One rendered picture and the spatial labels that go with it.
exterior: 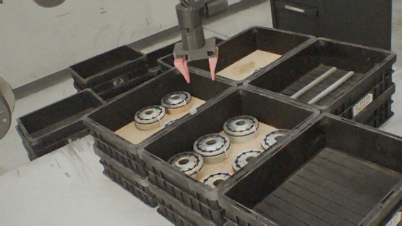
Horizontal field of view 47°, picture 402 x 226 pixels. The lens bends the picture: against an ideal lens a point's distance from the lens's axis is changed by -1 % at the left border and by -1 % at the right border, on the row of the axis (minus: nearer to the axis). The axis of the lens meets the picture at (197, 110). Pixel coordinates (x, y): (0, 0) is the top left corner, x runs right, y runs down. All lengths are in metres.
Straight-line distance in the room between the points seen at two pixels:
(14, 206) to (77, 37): 2.79
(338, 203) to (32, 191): 0.99
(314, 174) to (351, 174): 0.09
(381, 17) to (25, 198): 2.32
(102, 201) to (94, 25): 2.94
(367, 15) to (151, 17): 2.19
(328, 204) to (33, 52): 3.37
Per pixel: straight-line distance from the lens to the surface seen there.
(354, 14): 2.90
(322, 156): 1.25
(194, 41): 1.13
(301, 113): 1.28
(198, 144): 1.30
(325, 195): 1.13
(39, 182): 1.67
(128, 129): 1.52
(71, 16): 4.18
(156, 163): 1.16
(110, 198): 1.47
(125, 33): 4.39
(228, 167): 1.25
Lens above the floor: 1.58
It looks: 30 degrees down
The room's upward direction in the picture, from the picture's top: 12 degrees counter-clockwise
